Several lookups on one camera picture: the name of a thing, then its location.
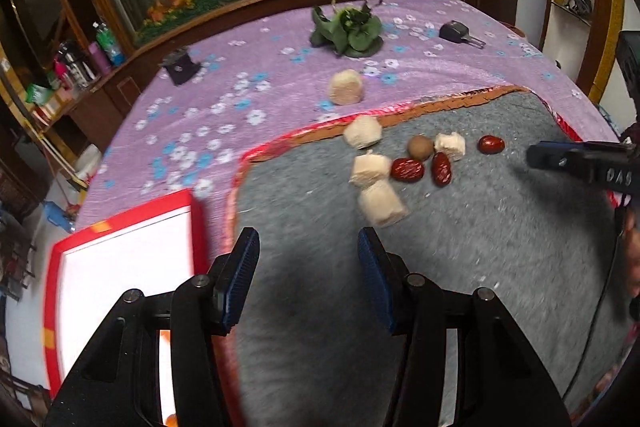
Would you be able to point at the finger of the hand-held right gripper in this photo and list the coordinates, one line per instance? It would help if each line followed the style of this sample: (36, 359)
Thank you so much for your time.
(550, 154)

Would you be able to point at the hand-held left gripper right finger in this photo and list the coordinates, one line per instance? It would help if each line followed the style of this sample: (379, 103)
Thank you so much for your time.
(372, 277)

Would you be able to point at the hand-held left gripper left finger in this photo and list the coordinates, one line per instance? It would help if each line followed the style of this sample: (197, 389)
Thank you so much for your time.
(242, 277)

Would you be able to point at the red date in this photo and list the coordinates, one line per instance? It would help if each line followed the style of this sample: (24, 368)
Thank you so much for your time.
(490, 144)
(442, 168)
(406, 169)

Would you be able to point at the small beige sugarcane piece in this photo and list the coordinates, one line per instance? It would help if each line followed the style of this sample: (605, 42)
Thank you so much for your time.
(450, 146)

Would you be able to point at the red box with white inside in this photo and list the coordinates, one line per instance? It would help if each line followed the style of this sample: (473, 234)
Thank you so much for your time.
(125, 282)

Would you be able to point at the brown longan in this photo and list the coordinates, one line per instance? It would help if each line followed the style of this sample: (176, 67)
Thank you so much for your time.
(420, 147)

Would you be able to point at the grey felt mat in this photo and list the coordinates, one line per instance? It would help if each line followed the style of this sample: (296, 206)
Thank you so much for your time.
(310, 207)

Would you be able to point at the black car key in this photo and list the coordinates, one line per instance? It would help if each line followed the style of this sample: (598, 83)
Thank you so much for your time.
(457, 32)

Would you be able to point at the green leafy vegetable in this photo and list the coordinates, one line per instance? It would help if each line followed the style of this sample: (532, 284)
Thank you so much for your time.
(350, 32)

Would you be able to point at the pink thermos flask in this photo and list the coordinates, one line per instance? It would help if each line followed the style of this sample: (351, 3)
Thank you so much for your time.
(100, 57)

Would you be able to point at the black thermos pot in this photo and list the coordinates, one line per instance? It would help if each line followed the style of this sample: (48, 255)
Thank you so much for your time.
(75, 64)

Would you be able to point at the green plastic bottle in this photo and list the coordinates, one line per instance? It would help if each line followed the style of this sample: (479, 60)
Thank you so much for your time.
(107, 42)

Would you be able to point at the green bag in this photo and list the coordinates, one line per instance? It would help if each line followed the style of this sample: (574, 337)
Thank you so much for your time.
(37, 93)

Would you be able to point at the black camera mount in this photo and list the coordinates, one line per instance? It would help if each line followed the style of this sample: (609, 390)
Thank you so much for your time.
(180, 67)

